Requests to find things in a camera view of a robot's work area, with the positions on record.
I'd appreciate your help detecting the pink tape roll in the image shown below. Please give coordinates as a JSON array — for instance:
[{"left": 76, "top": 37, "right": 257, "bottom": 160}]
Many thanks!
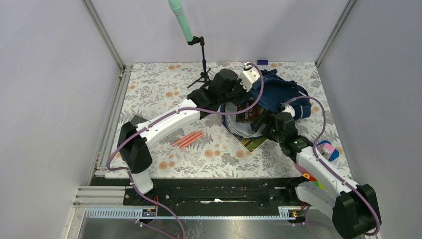
[{"left": 317, "top": 143, "right": 334, "bottom": 161}]

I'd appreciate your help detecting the small purple block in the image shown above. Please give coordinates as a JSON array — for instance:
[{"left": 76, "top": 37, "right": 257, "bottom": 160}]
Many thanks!
[{"left": 256, "top": 60, "right": 269, "bottom": 65}]

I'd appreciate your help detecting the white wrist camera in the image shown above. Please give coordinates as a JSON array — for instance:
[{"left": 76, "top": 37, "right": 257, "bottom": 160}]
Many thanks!
[
  {"left": 238, "top": 62, "right": 261, "bottom": 92},
  {"left": 281, "top": 105, "right": 296, "bottom": 118}
]

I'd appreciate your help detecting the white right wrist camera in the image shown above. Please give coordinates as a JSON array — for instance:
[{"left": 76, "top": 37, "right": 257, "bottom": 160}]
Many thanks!
[{"left": 281, "top": 105, "right": 296, "bottom": 118}]

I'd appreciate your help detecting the green microphone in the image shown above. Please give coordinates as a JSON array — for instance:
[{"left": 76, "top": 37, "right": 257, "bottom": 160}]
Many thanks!
[{"left": 168, "top": 0, "right": 194, "bottom": 45}]

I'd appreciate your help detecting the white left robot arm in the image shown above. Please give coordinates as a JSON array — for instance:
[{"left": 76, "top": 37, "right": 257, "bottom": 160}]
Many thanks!
[{"left": 117, "top": 66, "right": 262, "bottom": 205}]

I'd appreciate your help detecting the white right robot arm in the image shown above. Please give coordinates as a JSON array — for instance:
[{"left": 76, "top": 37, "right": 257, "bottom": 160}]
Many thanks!
[{"left": 250, "top": 111, "right": 382, "bottom": 239}]

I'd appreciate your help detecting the blue Animal Farm book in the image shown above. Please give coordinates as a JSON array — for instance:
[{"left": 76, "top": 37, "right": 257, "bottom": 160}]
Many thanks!
[{"left": 221, "top": 123, "right": 266, "bottom": 153}]

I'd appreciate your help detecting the aluminium frame rail right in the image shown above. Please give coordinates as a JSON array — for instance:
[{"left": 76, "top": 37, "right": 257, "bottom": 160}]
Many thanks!
[{"left": 315, "top": 0, "right": 357, "bottom": 68}]

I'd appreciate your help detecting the grey studded building baseplate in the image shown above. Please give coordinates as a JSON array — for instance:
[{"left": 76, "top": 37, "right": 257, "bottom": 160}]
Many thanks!
[{"left": 130, "top": 115, "right": 148, "bottom": 125}]

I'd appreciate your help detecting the blue toy block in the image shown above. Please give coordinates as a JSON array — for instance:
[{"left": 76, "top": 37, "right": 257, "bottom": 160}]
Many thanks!
[{"left": 317, "top": 140, "right": 339, "bottom": 162}]

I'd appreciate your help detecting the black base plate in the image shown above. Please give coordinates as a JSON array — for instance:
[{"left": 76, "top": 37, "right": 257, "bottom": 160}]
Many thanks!
[{"left": 90, "top": 178, "right": 305, "bottom": 218}]

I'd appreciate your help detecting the aluminium frame rail left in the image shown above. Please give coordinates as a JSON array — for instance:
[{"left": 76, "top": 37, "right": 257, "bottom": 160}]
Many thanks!
[{"left": 82, "top": 0, "right": 129, "bottom": 179}]

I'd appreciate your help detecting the aluminium frame rail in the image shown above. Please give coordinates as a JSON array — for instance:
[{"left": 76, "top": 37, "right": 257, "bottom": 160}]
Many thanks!
[
  {"left": 82, "top": 0, "right": 129, "bottom": 179},
  {"left": 315, "top": 0, "right": 357, "bottom": 68}
]

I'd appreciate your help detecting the navy blue backpack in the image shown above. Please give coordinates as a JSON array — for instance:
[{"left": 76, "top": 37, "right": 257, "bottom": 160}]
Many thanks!
[{"left": 220, "top": 68, "right": 312, "bottom": 138}]

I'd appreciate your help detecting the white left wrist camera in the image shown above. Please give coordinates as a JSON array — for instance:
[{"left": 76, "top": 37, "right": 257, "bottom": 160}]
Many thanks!
[{"left": 238, "top": 62, "right": 261, "bottom": 92}]

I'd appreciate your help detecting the orange pen upper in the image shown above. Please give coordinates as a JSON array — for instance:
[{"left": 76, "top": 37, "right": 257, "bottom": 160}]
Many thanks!
[{"left": 171, "top": 131, "right": 204, "bottom": 146}]

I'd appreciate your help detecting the Three Days to See book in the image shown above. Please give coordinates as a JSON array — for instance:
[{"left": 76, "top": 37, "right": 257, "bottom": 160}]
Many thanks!
[{"left": 235, "top": 105, "right": 264, "bottom": 123}]

